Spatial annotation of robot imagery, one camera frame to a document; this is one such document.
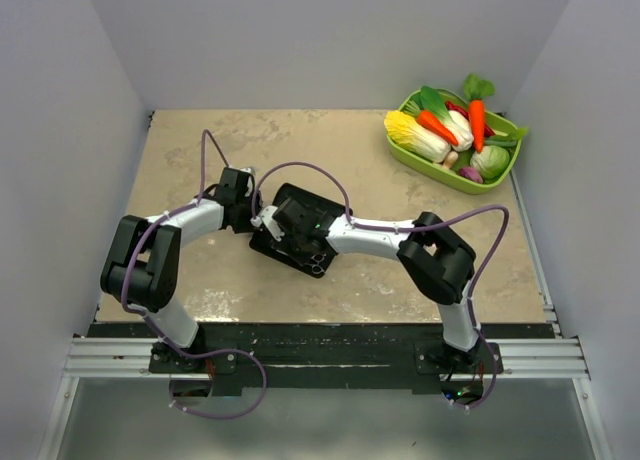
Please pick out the toy mushroom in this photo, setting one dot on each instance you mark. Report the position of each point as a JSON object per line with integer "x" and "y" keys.
{"x": 450, "y": 160}

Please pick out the toy bok choy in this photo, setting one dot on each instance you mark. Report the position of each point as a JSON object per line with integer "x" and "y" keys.
{"x": 458, "y": 126}

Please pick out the toy carrot right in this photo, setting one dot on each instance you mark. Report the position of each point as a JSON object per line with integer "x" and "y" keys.
{"x": 476, "y": 89}

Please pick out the toy carrot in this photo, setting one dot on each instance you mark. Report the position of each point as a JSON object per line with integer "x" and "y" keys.
{"x": 476, "y": 89}
{"x": 430, "y": 122}

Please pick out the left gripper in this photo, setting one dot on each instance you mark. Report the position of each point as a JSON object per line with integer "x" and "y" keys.
{"x": 240, "y": 227}

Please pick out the aluminium rail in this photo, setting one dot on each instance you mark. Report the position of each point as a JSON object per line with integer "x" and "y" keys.
{"x": 545, "y": 360}

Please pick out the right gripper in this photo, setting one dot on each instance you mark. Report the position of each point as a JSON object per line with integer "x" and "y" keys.
{"x": 285, "y": 237}

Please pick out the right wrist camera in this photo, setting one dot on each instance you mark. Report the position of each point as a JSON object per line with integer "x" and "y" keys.
{"x": 266, "y": 219}

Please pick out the toy carrot left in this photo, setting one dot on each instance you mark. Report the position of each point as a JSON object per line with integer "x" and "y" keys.
{"x": 430, "y": 122}

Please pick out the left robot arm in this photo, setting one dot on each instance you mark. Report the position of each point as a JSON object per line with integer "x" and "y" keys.
{"x": 142, "y": 265}

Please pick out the toy red chili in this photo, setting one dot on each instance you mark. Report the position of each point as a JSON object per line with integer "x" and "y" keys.
{"x": 457, "y": 107}

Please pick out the toy green cabbage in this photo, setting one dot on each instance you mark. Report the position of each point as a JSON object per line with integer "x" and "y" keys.
{"x": 490, "y": 162}

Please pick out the toy napa cabbage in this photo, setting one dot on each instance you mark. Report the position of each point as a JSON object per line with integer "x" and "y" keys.
{"x": 405, "y": 132}

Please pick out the silver scissors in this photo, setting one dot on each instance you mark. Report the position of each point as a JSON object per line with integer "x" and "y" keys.
{"x": 316, "y": 265}

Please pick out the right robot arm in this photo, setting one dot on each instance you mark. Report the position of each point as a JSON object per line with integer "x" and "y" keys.
{"x": 437, "y": 260}

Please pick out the toy purple onion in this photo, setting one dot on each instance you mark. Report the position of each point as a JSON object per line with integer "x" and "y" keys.
{"x": 470, "y": 173}

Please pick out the black tool case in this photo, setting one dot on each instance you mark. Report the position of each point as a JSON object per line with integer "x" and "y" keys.
{"x": 260, "y": 240}

